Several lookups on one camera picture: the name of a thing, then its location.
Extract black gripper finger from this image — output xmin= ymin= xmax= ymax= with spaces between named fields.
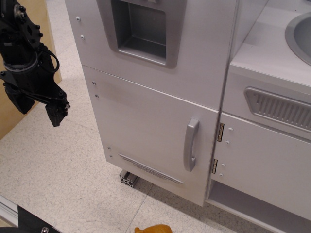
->
xmin=45 ymin=102 xmax=70 ymax=127
xmin=3 ymin=83 xmax=35 ymax=114

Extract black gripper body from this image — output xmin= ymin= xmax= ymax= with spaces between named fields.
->
xmin=0 ymin=65 xmax=67 ymax=103

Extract white fridge door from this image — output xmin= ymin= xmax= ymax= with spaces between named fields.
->
xmin=83 ymin=66 xmax=218 ymax=205
xmin=65 ymin=0 xmax=238 ymax=110

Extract silver fridge door handle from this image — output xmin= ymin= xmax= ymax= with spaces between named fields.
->
xmin=183 ymin=118 xmax=199 ymax=172

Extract silver fridge door emblem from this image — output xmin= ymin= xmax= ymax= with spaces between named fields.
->
xmin=119 ymin=153 xmax=184 ymax=184

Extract aluminium extrusion bar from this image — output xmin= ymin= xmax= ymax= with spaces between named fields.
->
xmin=119 ymin=169 xmax=139 ymax=188

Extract silver ice dispenser recess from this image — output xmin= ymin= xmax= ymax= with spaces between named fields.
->
xmin=97 ymin=0 xmax=187 ymax=69

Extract orange toy food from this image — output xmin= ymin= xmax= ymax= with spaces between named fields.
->
xmin=134 ymin=224 xmax=172 ymax=233

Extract upper brass hinge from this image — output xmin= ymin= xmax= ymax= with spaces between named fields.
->
xmin=217 ymin=122 xmax=224 ymax=142

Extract brass hinge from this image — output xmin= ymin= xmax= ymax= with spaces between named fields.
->
xmin=211 ymin=159 xmax=218 ymax=174
xmin=217 ymin=122 xmax=224 ymax=142

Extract lower brass hinge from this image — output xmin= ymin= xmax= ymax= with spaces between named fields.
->
xmin=211 ymin=159 xmax=218 ymax=174

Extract white kitchen counter unit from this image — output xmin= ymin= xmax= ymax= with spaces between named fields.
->
xmin=207 ymin=0 xmax=311 ymax=233

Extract white cabinet door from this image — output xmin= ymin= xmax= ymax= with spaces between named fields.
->
xmin=211 ymin=114 xmax=311 ymax=219

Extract silver vent panel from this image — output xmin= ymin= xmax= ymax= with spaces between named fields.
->
xmin=244 ymin=87 xmax=311 ymax=132

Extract grey toy sink basin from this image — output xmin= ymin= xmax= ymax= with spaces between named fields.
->
xmin=285 ymin=12 xmax=311 ymax=66

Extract aluminium frame rail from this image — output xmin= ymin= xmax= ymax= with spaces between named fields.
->
xmin=0 ymin=195 xmax=18 ymax=227

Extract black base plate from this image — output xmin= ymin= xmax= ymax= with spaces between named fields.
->
xmin=17 ymin=205 xmax=61 ymax=233

